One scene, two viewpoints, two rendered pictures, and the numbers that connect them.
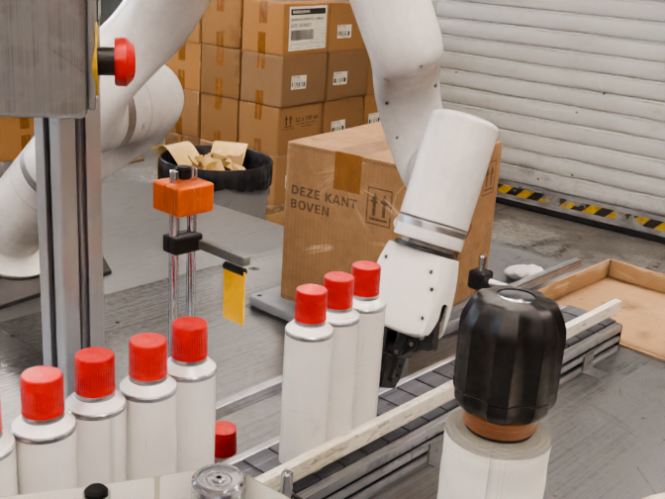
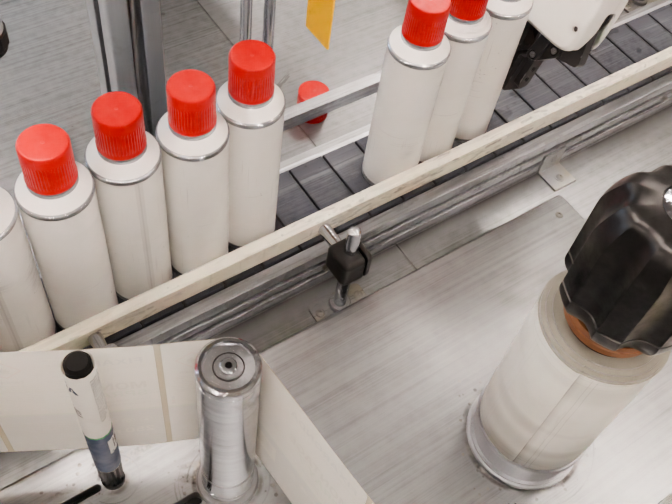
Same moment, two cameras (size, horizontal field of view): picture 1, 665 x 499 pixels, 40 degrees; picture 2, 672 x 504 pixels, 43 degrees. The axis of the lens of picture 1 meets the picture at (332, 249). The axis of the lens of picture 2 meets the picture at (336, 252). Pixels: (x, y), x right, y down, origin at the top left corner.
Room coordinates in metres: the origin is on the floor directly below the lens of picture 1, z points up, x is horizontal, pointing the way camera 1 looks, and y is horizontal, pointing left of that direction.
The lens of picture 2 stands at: (0.35, 0.00, 1.50)
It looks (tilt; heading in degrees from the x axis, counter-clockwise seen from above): 55 degrees down; 6
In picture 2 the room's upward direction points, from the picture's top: 11 degrees clockwise
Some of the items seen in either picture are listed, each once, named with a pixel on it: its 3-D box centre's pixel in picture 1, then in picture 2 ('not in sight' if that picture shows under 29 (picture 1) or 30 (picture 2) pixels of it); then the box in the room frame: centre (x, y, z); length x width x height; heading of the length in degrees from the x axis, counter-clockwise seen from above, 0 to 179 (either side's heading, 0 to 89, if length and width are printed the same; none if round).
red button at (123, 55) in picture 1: (116, 61); not in sight; (0.73, 0.18, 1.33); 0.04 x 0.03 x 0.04; 13
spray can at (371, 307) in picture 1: (359, 348); (487, 47); (0.97, -0.04, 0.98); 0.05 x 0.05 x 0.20
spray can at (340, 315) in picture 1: (332, 362); (447, 69); (0.93, -0.01, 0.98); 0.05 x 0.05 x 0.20
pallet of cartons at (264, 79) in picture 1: (286, 100); not in sight; (5.18, 0.32, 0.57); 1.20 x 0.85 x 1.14; 144
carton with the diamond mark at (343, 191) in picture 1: (392, 218); not in sight; (1.51, -0.10, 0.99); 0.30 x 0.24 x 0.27; 146
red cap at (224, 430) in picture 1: (223, 439); (312, 101); (0.98, 0.12, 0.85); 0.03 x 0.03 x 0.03
